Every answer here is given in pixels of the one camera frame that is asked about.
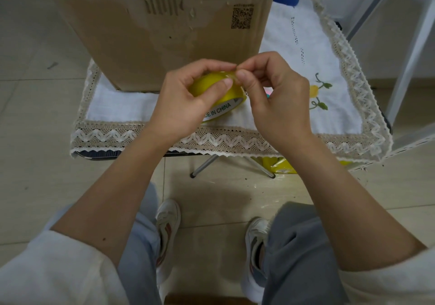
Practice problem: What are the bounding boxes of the person's right trouser leg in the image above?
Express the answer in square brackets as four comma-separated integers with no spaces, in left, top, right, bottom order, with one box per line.
[261,202,351,305]

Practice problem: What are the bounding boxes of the metal table leg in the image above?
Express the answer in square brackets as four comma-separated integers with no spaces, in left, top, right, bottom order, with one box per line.
[246,158,276,179]
[190,154,220,179]

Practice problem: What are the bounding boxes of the person's left white sleeve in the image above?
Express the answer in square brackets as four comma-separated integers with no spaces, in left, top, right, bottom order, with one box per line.
[0,230,131,305]

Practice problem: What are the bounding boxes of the brown cardboard box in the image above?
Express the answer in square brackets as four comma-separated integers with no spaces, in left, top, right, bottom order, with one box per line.
[37,0,279,92]

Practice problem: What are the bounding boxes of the person's left hand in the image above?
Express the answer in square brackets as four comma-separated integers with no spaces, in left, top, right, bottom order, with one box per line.
[149,58,237,146]

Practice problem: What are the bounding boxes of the person's right white shoe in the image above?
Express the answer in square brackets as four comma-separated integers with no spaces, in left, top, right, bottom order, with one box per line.
[241,217,272,304]

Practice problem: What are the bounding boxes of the person's white sleeve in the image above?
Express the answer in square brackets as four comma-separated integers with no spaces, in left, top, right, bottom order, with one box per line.
[0,230,131,305]
[338,245,435,305]

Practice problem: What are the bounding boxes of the person's white shoe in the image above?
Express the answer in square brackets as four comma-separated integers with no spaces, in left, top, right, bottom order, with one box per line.
[241,217,272,304]
[155,199,181,285]

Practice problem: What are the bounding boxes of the person's left white shoe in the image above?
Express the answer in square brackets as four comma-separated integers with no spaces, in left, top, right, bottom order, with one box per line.
[155,199,181,285]

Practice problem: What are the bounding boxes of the person's left trouser leg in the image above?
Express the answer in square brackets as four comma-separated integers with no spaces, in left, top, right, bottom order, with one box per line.
[46,182,162,305]

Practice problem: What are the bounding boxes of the person's trouser leg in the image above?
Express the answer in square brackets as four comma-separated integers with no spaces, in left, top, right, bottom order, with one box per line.
[46,182,162,305]
[261,202,351,305]

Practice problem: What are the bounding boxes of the white lace-trimmed tablecloth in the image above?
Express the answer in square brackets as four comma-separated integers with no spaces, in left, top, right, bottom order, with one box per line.
[69,0,394,162]

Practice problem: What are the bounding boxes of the person's right white sleeve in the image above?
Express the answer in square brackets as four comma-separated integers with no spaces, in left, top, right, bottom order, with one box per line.
[338,245,435,305]

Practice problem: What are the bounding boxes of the white metal shelf rack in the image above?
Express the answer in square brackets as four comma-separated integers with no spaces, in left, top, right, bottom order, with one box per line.
[345,0,435,159]

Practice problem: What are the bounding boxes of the person's right forearm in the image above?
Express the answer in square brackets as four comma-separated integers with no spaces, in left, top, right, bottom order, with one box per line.
[278,124,428,273]

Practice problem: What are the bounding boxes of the yellow tape roll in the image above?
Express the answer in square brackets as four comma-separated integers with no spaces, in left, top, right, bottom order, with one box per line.
[188,71,248,124]

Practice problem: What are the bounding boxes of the person's right hand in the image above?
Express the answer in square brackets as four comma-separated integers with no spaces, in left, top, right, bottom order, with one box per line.
[235,51,313,146]

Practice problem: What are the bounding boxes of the person's left forearm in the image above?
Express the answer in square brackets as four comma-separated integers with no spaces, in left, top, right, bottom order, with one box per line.
[50,128,177,268]

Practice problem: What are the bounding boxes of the yellow plastic packet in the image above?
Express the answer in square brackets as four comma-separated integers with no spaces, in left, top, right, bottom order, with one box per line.
[251,156,298,175]

